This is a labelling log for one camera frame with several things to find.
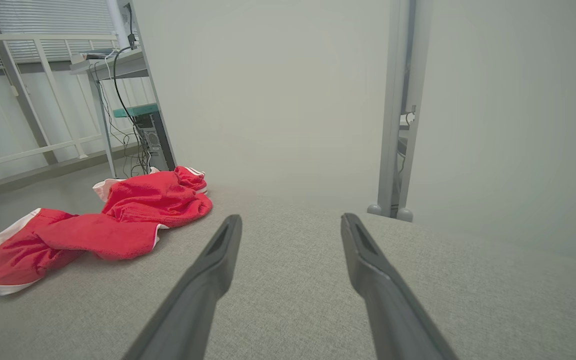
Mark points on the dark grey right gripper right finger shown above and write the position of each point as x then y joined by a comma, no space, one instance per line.
393,320

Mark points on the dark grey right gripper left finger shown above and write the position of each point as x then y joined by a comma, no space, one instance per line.
193,310

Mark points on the red white basketball jersey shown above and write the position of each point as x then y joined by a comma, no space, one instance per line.
153,200

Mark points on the red shorts with white trim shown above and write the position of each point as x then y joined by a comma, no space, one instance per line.
23,260

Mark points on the black computer tower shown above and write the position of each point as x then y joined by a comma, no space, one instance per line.
160,145

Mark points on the green shelf board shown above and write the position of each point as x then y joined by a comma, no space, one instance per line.
135,110

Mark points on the grey metal desk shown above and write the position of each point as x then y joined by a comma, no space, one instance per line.
118,64

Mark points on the white window blinds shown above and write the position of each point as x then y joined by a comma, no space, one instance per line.
43,17

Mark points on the grey rounded post cap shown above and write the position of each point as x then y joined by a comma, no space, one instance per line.
374,209
405,215

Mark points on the grey metal partition post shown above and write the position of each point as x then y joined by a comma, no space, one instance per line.
390,100

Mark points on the white metal railing frame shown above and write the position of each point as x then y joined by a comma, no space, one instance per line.
43,38

